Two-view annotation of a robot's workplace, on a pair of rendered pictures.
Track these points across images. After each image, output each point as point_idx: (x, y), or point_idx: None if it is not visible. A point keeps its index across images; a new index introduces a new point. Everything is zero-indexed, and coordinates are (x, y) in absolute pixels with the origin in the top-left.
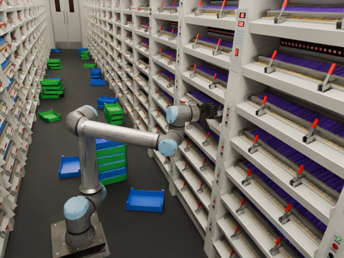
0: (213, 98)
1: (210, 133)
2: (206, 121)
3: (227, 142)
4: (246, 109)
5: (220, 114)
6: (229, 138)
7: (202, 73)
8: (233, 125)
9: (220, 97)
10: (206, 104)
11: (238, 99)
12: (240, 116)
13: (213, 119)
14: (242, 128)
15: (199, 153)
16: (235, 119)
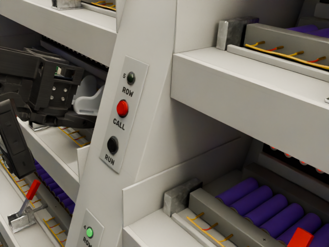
0: (66, 43)
1: (46, 182)
2: (20, 131)
3: (108, 241)
4: (246, 74)
5: (88, 112)
6: (121, 226)
7: None
8: (149, 159)
9: (97, 31)
10: (25, 52)
11: (191, 23)
12: (184, 120)
13: (55, 125)
14: (183, 176)
15: (4, 242)
16: (160, 132)
